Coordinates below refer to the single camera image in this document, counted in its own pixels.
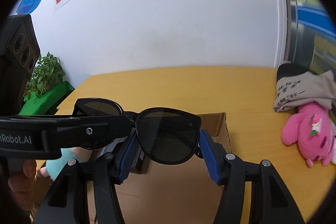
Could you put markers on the black sunglasses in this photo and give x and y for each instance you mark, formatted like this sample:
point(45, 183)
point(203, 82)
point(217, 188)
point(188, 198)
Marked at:
point(167, 136)

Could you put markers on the green plant tray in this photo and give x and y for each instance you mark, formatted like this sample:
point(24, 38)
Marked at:
point(48, 102)

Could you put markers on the person left hand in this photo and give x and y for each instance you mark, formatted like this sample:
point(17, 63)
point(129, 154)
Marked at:
point(22, 185)

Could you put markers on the green potted plant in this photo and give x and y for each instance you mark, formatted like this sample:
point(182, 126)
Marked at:
point(46, 75)

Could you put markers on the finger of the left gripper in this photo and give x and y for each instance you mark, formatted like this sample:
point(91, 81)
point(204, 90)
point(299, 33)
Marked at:
point(90, 132)

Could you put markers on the grey folded cloth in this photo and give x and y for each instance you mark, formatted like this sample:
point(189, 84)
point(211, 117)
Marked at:
point(296, 85)

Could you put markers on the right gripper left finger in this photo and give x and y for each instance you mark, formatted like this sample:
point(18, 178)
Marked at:
point(67, 201)

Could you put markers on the pink green plush doll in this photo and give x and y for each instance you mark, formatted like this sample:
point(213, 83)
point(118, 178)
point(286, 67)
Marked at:
point(52, 168)

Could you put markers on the pink plush toy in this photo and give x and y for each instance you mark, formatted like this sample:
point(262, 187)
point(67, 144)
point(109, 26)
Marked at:
point(313, 133)

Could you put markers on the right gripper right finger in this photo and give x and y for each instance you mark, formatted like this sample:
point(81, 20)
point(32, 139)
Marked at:
point(256, 185)

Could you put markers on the brown cardboard box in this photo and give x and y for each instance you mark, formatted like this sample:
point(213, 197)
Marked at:
point(159, 193)

